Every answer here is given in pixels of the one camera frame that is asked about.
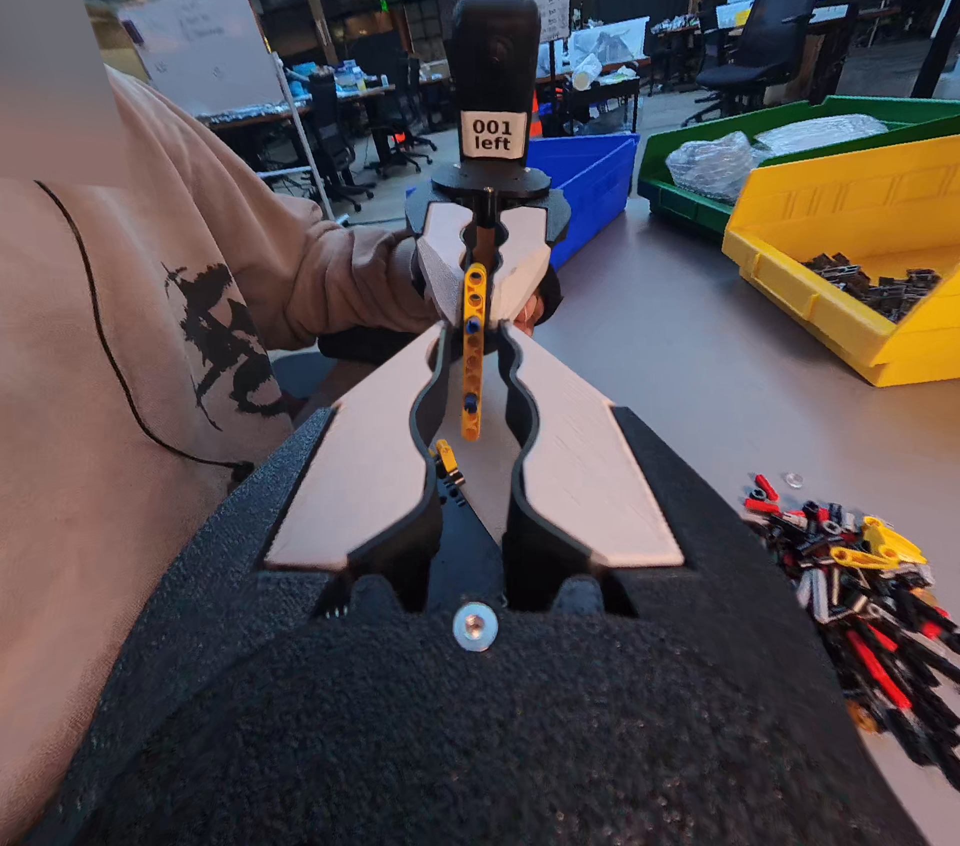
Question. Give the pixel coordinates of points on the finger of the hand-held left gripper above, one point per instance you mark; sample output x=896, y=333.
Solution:
x=442, y=246
x=525, y=253

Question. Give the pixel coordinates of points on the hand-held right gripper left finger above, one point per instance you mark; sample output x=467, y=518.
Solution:
x=352, y=478

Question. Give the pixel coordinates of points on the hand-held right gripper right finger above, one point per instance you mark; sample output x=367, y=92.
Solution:
x=600, y=486

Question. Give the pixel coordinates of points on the long yellow building beam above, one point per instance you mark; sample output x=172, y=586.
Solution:
x=474, y=366

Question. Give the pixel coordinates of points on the pile of small building parts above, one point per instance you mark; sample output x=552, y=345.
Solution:
x=862, y=606

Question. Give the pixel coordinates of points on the person's left forearm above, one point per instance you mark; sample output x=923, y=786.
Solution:
x=337, y=283

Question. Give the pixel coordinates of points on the grey desk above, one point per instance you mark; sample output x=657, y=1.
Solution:
x=675, y=373

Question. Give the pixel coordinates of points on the person's left hand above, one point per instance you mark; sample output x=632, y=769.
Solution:
x=534, y=315

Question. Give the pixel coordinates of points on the blue plastic bin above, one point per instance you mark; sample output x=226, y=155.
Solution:
x=592, y=186

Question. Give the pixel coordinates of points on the yellow black toy robot body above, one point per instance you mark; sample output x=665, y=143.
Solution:
x=465, y=546

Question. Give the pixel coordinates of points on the black office chair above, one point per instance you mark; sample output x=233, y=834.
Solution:
x=330, y=141
x=765, y=28

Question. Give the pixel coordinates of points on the green plastic bin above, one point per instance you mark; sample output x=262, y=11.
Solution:
x=675, y=205

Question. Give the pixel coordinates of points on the crumpled clear plastic bag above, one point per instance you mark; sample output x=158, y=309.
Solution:
x=709, y=167

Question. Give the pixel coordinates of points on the yellow plastic bin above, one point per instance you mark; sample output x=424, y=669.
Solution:
x=825, y=328

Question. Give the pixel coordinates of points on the person's beige sweatshirt torso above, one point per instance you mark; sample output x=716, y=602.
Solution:
x=60, y=486

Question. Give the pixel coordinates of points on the whiteboard on stand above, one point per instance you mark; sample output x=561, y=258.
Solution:
x=202, y=43

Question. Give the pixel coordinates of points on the flat clear plastic bag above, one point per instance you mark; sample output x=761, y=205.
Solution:
x=821, y=133

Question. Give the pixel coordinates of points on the heap of black building parts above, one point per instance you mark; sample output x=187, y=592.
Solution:
x=877, y=291

